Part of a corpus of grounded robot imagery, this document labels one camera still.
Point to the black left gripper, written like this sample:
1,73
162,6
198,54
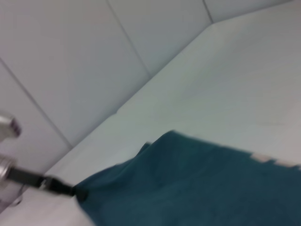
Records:
26,176

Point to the teal blue shirt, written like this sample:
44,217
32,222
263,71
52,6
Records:
200,183

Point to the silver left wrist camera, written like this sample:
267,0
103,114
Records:
9,126

